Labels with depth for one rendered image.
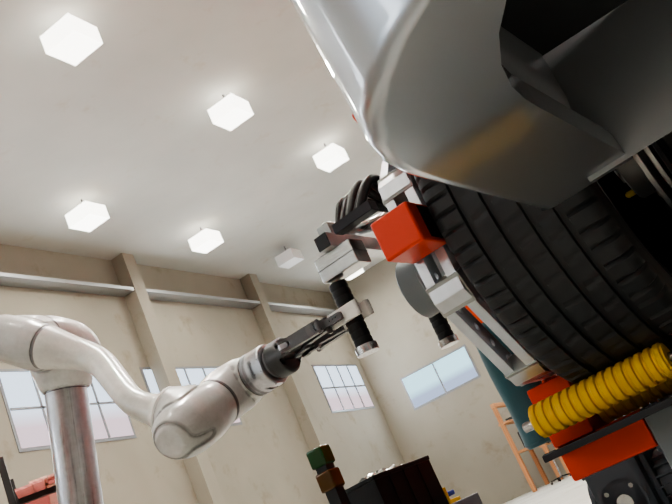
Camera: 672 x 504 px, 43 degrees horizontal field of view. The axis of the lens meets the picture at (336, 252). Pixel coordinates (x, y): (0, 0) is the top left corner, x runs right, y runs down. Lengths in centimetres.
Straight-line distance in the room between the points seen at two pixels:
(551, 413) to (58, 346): 106
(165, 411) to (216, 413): 9
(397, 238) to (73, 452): 107
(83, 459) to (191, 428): 58
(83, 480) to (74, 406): 17
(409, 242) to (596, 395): 39
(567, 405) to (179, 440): 67
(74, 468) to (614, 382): 124
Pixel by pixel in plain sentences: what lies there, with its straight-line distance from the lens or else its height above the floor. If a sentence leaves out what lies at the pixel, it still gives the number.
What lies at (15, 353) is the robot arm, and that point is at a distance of 200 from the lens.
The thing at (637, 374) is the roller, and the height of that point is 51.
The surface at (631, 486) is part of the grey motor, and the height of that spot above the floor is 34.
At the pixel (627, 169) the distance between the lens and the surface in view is 151.
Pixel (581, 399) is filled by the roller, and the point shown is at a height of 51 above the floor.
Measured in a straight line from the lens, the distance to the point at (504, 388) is 173.
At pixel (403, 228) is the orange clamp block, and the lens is 132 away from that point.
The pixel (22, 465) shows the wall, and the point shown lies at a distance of 1197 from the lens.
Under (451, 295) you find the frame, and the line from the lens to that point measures 138.
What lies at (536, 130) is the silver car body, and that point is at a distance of 89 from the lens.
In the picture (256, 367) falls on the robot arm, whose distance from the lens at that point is 167.
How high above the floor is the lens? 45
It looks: 18 degrees up
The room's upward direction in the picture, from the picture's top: 25 degrees counter-clockwise
